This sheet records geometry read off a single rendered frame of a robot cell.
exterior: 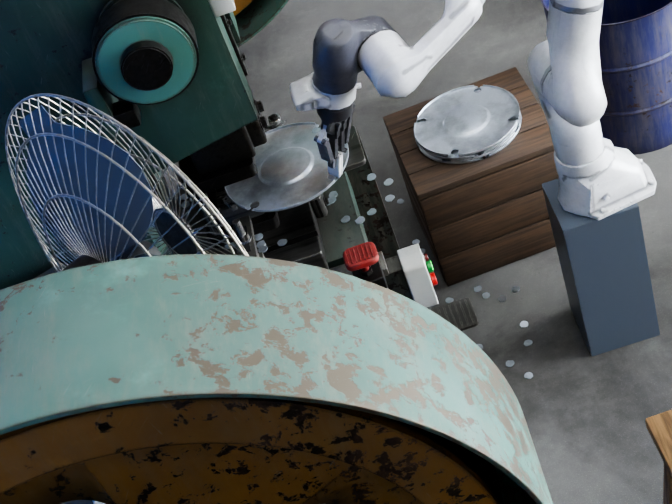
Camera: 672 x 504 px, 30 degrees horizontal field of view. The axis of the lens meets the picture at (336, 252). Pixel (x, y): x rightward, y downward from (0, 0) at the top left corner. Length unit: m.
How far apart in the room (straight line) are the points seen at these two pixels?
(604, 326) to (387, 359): 2.04
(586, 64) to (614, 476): 0.96
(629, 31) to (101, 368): 2.56
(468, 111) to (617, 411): 0.90
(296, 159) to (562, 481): 0.98
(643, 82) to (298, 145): 1.15
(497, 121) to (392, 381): 2.27
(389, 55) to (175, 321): 1.35
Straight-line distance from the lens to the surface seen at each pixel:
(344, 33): 2.40
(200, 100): 2.43
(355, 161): 2.74
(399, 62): 2.39
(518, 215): 3.41
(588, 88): 2.67
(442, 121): 3.43
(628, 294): 3.12
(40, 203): 1.93
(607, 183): 2.90
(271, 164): 2.80
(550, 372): 3.23
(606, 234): 2.96
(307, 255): 2.67
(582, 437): 3.09
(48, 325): 1.16
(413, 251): 2.70
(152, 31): 2.21
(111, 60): 2.24
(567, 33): 2.66
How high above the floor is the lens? 2.45
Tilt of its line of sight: 41 degrees down
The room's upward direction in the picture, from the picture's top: 22 degrees counter-clockwise
